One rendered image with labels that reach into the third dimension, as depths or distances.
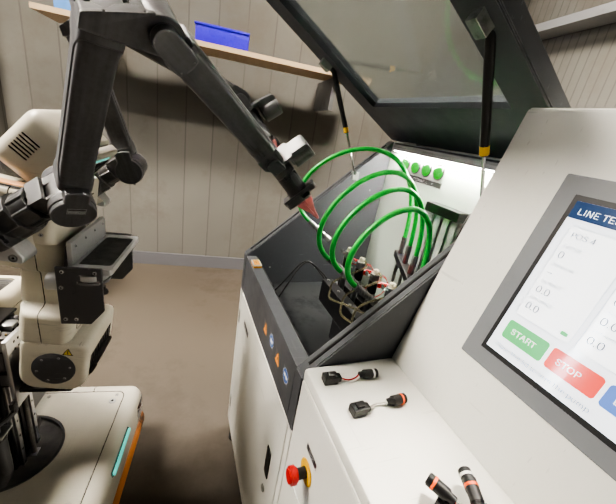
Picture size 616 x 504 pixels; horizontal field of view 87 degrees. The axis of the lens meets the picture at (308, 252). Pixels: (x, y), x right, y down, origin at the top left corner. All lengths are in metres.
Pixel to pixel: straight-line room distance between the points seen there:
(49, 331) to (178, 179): 2.25
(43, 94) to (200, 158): 1.19
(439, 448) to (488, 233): 0.40
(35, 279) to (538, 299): 1.11
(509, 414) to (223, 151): 2.81
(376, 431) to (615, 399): 0.33
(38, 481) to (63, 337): 0.56
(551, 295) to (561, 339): 0.07
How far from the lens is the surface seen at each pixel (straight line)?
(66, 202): 0.75
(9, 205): 0.82
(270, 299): 0.99
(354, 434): 0.63
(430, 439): 0.69
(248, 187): 3.13
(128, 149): 1.15
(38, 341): 1.13
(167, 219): 3.26
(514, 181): 0.73
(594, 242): 0.63
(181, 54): 0.58
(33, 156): 0.93
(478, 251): 0.72
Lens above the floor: 1.45
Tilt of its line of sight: 21 degrees down
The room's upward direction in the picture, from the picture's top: 10 degrees clockwise
